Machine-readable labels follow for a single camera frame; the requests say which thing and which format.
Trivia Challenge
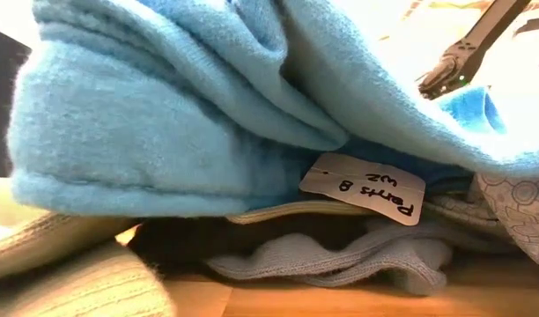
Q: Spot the white handwritten paper tag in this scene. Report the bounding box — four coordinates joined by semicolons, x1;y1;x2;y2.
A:
299;151;427;227

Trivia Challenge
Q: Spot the blue-grey knit cloth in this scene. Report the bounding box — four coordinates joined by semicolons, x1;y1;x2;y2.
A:
205;217;455;297

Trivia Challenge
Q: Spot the aqua fleece cloth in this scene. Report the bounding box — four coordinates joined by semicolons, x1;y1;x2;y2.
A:
7;0;539;219

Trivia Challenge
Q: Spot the bright blue towel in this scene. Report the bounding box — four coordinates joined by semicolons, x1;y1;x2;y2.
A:
439;85;508;136

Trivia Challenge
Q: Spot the sage knit cloth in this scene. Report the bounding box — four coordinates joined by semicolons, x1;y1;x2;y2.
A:
0;177;376;317

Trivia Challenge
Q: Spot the light grey patterned cloth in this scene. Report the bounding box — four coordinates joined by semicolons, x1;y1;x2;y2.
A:
423;171;539;281

